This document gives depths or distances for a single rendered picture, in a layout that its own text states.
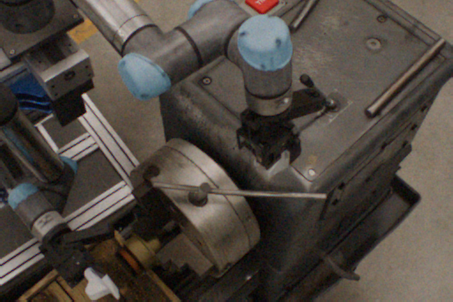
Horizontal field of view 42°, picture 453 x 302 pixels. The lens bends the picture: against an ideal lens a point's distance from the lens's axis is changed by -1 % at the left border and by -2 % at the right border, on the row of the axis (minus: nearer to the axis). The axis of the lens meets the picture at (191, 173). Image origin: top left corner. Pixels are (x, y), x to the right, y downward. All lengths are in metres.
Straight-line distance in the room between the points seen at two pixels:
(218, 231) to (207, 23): 0.49
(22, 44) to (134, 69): 0.77
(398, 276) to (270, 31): 1.82
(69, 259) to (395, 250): 1.59
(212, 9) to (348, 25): 0.60
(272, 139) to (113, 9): 0.33
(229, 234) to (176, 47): 0.50
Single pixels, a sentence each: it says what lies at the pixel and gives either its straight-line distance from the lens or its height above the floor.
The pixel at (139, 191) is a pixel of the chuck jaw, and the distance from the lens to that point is 1.29.
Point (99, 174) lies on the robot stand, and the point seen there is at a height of 0.21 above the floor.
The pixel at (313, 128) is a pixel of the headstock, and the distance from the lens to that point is 1.31.
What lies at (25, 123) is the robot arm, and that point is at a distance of 1.39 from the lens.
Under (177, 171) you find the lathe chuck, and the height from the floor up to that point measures 1.23.
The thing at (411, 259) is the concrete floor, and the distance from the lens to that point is 2.62.
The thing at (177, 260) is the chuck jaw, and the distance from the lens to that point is 1.33.
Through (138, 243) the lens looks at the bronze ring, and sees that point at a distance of 1.33.
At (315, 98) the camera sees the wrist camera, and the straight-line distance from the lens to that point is 1.07.
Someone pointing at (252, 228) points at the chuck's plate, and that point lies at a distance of 1.31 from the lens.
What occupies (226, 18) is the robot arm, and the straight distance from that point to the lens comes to 0.94.
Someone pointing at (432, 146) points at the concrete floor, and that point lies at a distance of 2.88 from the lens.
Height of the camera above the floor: 2.36
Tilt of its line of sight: 63 degrees down
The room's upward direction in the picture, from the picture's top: 5 degrees counter-clockwise
